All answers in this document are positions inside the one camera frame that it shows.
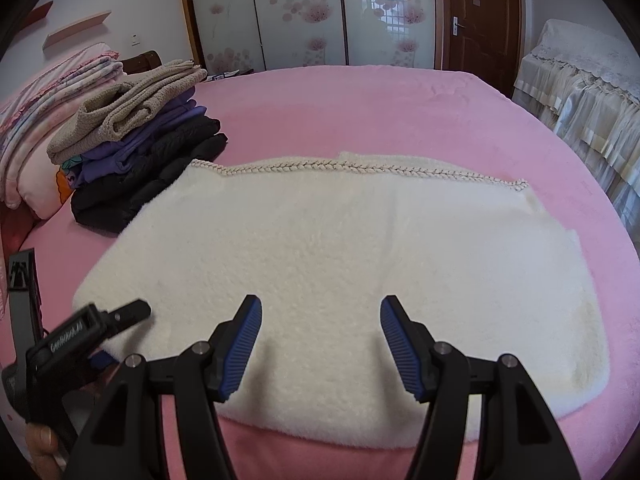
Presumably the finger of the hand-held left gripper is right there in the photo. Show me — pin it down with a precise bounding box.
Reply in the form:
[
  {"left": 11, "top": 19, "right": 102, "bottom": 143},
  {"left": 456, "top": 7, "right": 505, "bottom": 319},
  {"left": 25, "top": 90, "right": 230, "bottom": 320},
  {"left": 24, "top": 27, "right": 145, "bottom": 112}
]
[
  {"left": 87, "top": 351, "right": 121, "bottom": 371},
  {"left": 105, "top": 300, "right": 152, "bottom": 333}
]

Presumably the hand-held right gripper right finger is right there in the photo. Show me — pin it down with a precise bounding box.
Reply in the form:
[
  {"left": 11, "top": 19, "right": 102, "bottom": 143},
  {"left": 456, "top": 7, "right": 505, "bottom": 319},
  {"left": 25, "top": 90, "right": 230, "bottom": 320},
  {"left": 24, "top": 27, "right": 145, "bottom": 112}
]
[{"left": 380, "top": 294, "right": 583, "bottom": 480}]

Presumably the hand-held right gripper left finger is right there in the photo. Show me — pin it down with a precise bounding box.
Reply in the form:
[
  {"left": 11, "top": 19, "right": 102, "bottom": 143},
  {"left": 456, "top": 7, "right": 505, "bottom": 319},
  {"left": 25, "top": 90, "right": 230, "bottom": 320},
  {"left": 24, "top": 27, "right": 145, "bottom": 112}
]
[{"left": 62, "top": 294, "right": 263, "bottom": 480}]

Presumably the white fluffy cardigan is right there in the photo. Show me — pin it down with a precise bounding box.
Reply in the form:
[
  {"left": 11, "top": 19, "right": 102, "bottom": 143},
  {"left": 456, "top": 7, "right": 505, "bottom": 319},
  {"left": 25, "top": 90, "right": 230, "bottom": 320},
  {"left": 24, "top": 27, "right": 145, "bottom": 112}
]
[{"left": 72, "top": 150, "right": 612, "bottom": 448}]

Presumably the person's left hand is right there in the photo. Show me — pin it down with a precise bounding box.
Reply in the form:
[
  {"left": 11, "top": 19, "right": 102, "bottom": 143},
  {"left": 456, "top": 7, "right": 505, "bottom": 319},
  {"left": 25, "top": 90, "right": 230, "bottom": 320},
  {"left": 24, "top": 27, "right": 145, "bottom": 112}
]
[{"left": 25, "top": 422, "right": 68, "bottom": 473}]

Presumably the black quilted jacket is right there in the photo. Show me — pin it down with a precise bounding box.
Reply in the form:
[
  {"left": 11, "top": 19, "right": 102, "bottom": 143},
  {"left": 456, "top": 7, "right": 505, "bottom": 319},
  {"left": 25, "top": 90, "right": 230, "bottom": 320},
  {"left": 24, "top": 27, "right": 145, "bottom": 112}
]
[{"left": 71, "top": 116, "right": 228, "bottom": 233}]

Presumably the cartoon print garment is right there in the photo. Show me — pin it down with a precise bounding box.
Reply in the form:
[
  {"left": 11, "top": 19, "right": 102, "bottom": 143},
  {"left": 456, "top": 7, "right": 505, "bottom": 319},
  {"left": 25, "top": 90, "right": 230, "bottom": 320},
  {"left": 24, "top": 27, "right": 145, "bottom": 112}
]
[{"left": 55, "top": 155, "right": 86, "bottom": 201}]

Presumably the pink pillow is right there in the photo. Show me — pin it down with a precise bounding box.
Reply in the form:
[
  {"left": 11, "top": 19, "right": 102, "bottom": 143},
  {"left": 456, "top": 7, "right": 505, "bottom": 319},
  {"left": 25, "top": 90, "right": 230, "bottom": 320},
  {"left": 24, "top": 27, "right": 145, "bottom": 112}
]
[{"left": 0, "top": 157, "right": 68, "bottom": 221}]

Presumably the purple folded garment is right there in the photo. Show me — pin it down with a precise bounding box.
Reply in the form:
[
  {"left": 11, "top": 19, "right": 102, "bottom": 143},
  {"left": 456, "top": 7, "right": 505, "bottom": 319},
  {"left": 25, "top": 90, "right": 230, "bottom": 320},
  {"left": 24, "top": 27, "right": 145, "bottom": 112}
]
[{"left": 60, "top": 87, "right": 208, "bottom": 188}]

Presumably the beige knit sweater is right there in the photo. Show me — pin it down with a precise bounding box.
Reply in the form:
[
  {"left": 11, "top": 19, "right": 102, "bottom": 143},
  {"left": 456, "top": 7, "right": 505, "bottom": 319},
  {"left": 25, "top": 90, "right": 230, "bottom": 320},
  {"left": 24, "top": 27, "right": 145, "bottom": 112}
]
[{"left": 46, "top": 59, "right": 208, "bottom": 165}]

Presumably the pink floral folded quilt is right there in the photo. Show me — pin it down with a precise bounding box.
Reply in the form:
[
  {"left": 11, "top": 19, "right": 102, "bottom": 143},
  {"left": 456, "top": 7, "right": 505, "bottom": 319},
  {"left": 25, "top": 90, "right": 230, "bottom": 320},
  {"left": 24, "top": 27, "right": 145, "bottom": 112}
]
[{"left": 0, "top": 42, "right": 126, "bottom": 201}]

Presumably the pink bed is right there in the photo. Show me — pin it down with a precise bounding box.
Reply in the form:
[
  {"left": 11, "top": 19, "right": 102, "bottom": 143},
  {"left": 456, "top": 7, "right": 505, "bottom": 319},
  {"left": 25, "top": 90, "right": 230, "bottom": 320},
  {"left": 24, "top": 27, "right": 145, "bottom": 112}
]
[{"left": 0, "top": 62, "right": 640, "bottom": 480}]

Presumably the dark wooden headboard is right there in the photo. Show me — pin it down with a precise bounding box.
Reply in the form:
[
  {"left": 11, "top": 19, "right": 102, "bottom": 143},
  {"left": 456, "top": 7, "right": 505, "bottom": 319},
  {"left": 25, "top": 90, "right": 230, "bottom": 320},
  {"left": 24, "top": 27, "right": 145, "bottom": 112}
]
[{"left": 120, "top": 50, "right": 162, "bottom": 77}]

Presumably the brown wooden door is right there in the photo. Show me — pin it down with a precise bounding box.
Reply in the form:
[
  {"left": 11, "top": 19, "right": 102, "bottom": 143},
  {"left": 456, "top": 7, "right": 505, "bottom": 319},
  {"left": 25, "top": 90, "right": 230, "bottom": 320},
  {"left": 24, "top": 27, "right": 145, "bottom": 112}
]
[{"left": 440, "top": 0, "right": 526, "bottom": 101}]

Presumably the floral glass wardrobe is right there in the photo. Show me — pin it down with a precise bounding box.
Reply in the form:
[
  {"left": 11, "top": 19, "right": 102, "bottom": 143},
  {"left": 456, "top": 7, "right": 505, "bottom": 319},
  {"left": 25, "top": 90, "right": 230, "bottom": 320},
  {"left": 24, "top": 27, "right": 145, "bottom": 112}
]
[{"left": 177, "top": 0, "right": 448, "bottom": 78}]

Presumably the pink wall shelf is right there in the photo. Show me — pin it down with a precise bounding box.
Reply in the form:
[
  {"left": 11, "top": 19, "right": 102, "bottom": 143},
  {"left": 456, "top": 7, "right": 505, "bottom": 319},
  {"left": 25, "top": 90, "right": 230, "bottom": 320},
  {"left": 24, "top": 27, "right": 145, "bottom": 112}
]
[{"left": 42, "top": 10, "right": 112, "bottom": 52}]

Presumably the red-brown wall shelf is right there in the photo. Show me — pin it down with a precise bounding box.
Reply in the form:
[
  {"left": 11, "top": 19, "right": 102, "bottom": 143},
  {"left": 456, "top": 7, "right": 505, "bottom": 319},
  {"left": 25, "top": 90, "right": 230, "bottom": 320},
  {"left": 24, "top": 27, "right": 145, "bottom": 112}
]
[{"left": 17, "top": 1, "right": 54, "bottom": 31}]

